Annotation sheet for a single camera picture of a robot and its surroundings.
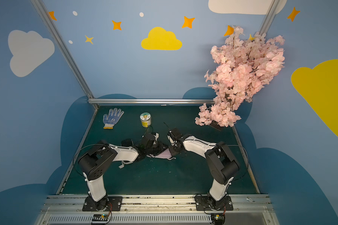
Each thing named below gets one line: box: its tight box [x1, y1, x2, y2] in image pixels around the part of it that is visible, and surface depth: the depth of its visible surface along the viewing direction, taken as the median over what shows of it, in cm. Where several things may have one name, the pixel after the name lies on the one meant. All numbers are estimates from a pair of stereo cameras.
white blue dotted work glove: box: [102, 107, 125, 130], surface depth 116 cm
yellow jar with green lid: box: [139, 112, 152, 128], surface depth 106 cm
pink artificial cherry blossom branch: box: [194, 25, 286, 128], surface depth 74 cm
